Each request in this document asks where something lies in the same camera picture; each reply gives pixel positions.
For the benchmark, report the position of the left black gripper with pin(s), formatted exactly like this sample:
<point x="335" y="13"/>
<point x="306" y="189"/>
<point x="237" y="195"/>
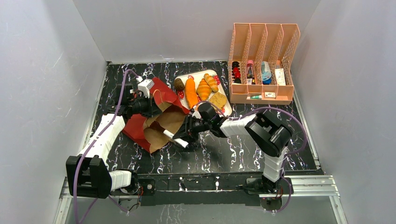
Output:
<point x="153" y="110"/>

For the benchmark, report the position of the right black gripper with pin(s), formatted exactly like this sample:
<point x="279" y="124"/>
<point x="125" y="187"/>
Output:
<point x="188" y="129"/>

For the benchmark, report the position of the tan round fake bread slice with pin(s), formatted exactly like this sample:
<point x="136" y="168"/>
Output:
<point x="218" y="99"/>

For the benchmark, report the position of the fake bread loaf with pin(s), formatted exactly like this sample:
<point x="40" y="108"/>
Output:
<point x="190" y="93"/>
<point x="203" y="90"/>

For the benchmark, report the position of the red brown paper bag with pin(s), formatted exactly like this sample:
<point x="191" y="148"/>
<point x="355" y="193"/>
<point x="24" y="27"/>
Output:
<point x="148" y="132"/>

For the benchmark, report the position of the metal tongs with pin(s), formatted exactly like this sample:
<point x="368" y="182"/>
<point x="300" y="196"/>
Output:
<point x="179" y="141"/>

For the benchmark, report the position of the brown round fake bread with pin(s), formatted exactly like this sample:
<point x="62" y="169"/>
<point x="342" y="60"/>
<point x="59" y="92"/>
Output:
<point x="179" y="85"/>

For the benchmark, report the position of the small striped fake croissant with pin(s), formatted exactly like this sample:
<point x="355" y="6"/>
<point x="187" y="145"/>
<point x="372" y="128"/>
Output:
<point x="211" y="82"/>

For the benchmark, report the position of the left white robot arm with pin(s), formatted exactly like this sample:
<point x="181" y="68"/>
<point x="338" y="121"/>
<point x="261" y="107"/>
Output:
<point x="87" y="173"/>

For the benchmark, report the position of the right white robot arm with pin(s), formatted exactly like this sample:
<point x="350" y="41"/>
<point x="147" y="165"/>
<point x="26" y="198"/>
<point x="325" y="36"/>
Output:
<point x="269" y="134"/>

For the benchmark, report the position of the strawberry print tray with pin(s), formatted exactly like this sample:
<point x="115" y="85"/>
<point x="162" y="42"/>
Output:
<point x="198" y="76"/>

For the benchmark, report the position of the green white tube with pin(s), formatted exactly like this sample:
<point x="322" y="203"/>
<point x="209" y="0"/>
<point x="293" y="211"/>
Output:
<point x="259" y="97"/>

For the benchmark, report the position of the red black bottle stack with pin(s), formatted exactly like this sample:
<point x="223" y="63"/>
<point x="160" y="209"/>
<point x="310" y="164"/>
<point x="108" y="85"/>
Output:
<point x="236" y="75"/>

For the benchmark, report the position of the pink tube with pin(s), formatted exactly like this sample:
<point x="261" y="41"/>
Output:
<point x="250" y="72"/>

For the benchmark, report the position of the small white card box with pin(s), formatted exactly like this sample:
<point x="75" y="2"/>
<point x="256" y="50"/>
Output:
<point x="269" y="94"/>

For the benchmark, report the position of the peach desk organizer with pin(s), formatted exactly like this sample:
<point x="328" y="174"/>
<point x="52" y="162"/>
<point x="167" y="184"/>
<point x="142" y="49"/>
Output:
<point x="259" y="63"/>

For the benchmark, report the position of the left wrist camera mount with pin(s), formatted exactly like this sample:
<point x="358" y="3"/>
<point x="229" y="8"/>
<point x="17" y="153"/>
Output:
<point x="144" y="87"/>

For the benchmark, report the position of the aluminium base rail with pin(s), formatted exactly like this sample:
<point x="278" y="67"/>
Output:
<point x="303" y="185"/>

